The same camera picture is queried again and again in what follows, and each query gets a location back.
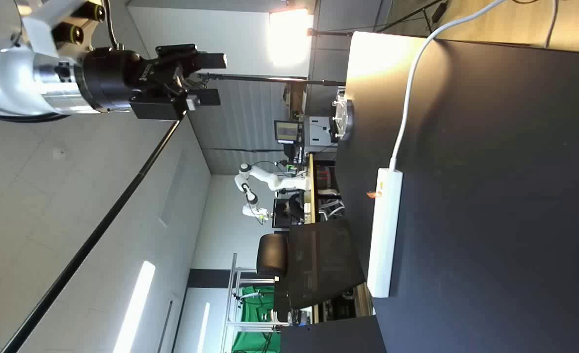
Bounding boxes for round clear white container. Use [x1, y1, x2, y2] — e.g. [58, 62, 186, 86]
[331, 90, 357, 145]

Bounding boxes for long ceiling light strip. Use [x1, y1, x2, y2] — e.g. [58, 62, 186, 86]
[109, 259, 159, 353]

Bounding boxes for green storage bins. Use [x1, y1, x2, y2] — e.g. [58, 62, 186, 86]
[229, 282, 278, 353]

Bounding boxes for black office chair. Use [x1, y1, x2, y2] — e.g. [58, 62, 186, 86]
[255, 217, 369, 323]

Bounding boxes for thin black cable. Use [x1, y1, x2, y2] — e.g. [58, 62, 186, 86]
[541, 0, 563, 51]

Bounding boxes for white box device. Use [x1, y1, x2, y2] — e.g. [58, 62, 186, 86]
[304, 113, 337, 145]

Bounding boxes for long black ceiling rail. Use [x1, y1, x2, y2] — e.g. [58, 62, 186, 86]
[0, 115, 186, 353]

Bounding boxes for white power strip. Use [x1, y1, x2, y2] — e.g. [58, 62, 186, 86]
[365, 166, 406, 300]

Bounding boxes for white power strip cable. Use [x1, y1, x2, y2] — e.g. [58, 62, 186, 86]
[386, 0, 506, 172]

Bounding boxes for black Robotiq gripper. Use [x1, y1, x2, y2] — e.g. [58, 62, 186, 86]
[74, 43, 229, 121]

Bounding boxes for grey metal rack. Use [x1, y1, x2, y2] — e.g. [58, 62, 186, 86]
[219, 253, 284, 353]

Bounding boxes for small computer monitor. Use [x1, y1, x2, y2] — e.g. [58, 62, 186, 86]
[272, 117, 304, 145]

